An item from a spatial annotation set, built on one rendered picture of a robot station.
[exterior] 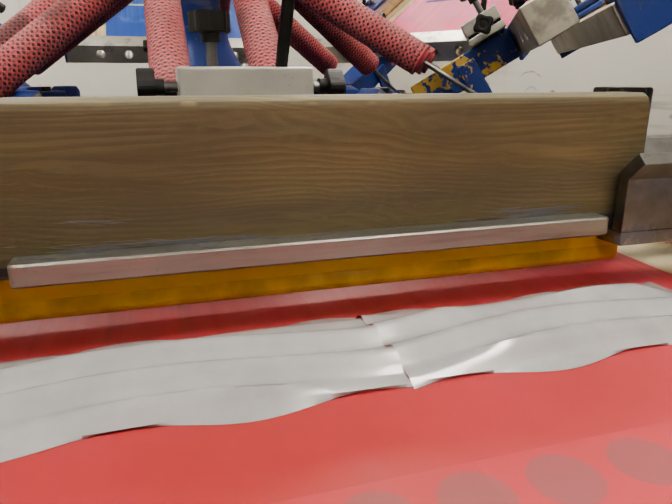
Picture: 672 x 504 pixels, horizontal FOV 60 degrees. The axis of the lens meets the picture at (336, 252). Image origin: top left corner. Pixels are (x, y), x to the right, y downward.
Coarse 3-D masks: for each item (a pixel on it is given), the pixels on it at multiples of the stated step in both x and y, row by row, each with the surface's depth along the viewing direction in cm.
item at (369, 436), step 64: (64, 320) 28; (128, 320) 28; (192, 320) 28; (256, 320) 28; (64, 448) 19; (128, 448) 19; (192, 448) 19; (256, 448) 19; (320, 448) 19; (384, 448) 19; (448, 448) 19
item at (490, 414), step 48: (336, 288) 33; (384, 288) 33; (432, 288) 33; (480, 288) 33; (528, 288) 33; (432, 384) 22; (480, 384) 22; (528, 384) 22; (576, 384) 22; (624, 384) 22; (480, 432) 19; (528, 432) 19; (576, 432) 19
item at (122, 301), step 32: (512, 256) 33; (544, 256) 34; (576, 256) 35; (608, 256) 36; (160, 288) 28; (192, 288) 28; (224, 288) 29; (256, 288) 29; (288, 288) 30; (320, 288) 31; (0, 320) 26
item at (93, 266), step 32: (448, 224) 30; (480, 224) 30; (512, 224) 30; (544, 224) 31; (576, 224) 31; (32, 256) 25; (64, 256) 25; (96, 256) 25; (128, 256) 25; (160, 256) 25; (192, 256) 26; (224, 256) 26; (256, 256) 27; (288, 256) 27; (320, 256) 27; (352, 256) 28
